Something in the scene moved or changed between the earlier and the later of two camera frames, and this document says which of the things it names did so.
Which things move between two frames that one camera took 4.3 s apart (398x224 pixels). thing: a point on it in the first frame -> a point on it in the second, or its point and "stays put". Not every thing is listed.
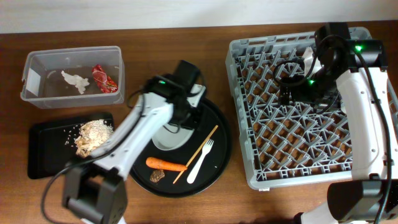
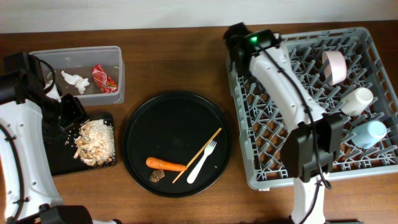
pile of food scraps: [92, 134] stays put
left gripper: [194, 122] -> [79, 115]
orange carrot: [155, 163] stays put
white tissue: [79, 82] stays put
